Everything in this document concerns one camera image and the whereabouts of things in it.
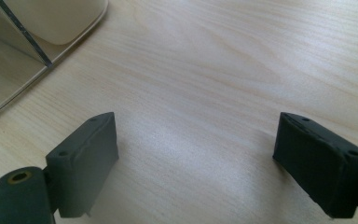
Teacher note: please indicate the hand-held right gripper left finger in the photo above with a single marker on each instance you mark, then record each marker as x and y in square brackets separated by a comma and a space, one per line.
[80, 168]

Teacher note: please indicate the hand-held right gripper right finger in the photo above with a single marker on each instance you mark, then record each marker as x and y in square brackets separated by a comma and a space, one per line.
[320, 168]

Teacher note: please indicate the beige plastic storage rack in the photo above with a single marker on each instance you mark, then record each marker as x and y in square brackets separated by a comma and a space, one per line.
[18, 56]

